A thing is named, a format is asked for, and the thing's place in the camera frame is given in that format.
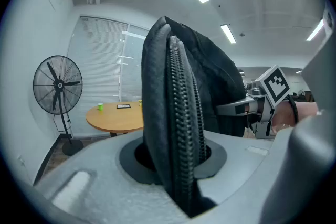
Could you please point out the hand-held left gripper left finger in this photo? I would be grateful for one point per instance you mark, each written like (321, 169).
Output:
(105, 191)

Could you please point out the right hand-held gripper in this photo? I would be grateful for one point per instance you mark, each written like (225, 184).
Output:
(275, 86)

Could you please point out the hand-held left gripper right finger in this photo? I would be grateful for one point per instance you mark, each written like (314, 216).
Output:
(236, 165)

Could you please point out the black backpack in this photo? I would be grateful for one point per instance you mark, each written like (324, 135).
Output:
(157, 86)

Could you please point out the person's right forearm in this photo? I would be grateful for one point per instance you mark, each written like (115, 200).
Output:
(307, 112)

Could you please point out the person's right hand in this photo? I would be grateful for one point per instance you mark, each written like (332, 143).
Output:
(283, 116)

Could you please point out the round wooden table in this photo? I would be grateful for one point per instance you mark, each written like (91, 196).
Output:
(115, 120)

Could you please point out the short ceiling light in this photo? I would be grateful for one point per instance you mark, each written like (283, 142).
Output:
(315, 30)
(228, 33)

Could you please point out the green cup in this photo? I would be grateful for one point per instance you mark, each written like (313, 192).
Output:
(100, 106)

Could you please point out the yellow flower bouquet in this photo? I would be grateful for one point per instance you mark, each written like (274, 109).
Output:
(140, 103)

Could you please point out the black framed picture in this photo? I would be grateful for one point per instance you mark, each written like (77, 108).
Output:
(123, 106)

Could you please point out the black standing fan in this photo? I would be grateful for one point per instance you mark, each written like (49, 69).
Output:
(57, 84)

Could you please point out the white window blinds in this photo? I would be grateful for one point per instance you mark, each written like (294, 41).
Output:
(102, 60)

